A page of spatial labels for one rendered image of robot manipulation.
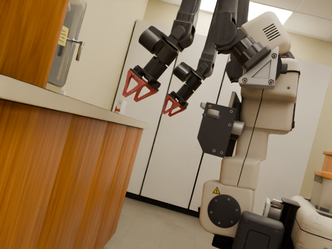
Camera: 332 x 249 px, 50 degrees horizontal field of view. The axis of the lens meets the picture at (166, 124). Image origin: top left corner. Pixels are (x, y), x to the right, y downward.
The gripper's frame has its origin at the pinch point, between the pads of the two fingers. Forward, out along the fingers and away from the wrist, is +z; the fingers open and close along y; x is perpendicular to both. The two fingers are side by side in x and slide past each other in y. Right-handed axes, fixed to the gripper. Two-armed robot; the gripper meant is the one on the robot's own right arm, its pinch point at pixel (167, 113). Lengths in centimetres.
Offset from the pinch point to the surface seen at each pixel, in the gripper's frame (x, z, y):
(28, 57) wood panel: -38, 14, 44
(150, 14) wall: -200, -59, -304
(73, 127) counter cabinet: -5, 18, 49
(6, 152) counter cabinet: 4, 21, 85
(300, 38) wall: -29, -164, -347
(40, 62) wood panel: -34, 13, 43
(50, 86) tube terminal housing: -41, 23, 18
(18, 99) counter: 3, 9, 92
